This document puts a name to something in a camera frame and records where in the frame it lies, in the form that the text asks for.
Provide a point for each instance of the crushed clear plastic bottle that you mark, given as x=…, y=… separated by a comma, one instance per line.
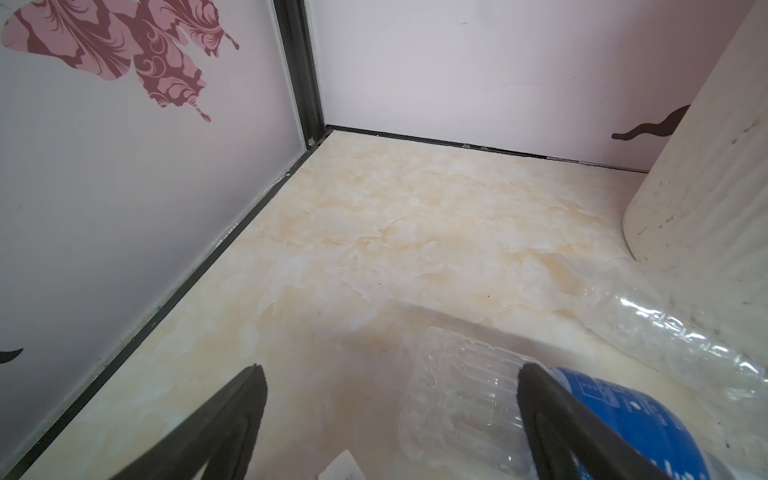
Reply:
x=662, y=332

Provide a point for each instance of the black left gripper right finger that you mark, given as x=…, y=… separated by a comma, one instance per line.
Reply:
x=564, y=434

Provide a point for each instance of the blue label clear bottle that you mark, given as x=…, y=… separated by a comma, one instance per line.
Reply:
x=461, y=410

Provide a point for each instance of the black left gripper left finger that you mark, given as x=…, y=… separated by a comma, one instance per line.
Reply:
x=217, y=440

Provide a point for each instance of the white ribbed trash bin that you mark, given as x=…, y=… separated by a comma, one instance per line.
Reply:
x=701, y=213

